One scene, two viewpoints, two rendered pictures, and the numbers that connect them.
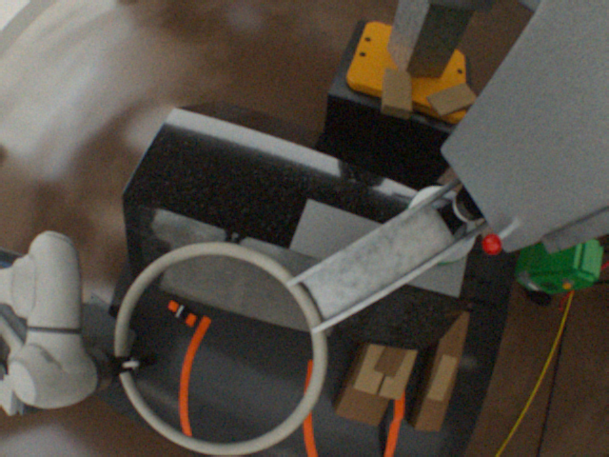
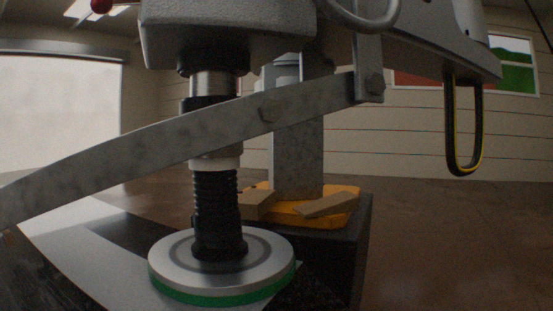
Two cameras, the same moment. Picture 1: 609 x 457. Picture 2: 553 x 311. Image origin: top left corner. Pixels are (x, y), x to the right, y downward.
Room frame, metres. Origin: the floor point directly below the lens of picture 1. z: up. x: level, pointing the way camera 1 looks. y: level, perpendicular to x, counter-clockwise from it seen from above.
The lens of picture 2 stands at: (-0.15, -0.49, 1.05)
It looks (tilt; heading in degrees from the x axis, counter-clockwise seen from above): 6 degrees down; 5
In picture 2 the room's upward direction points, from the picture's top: 1 degrees counter-clockwise
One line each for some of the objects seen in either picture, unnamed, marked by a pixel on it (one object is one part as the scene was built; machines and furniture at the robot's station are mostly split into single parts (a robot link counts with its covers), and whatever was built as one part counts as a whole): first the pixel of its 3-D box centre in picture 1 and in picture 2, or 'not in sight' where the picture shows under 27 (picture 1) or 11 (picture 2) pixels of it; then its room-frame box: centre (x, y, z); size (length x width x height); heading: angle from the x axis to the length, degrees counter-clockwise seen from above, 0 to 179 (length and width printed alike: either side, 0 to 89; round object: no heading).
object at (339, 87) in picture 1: (390, 118); (292, 281); (0.95, -0.46, 0.37); 0.66 x 0.66 x 0.74; 71
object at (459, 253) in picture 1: (442, 223); (220, 253); (0.21, -0.37, 0.87); 0.21 x 0.21 x 0.01
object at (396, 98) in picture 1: (396, 91); (253, 202); (0.73, -0.34, 0.81); 0.20 x 0.10 x 0.05; 169
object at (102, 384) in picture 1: (88, 369); not in sight; (-0.15, 0.41, 1.10); 0.09 x 0.09 x 0.06
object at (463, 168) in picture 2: not in sight; (466, 119); (0.52, -0.96, 1.08); 0.23 x 0.03 x 0.32; 118
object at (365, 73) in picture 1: (412, 65); (294, 198); (0.95, -0.46, 0.76); 0.49 x 0.49 x 0.05; 71
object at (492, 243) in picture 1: (500, 236); (120, 0); (0.09, -0.29, 1.20); 0.08 x 0.03 x 0.03; 118
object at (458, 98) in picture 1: (453, 98); (326, 203); (0.73, -0.57, 0.80); 0.20 x 0.10 x 0.05; 113
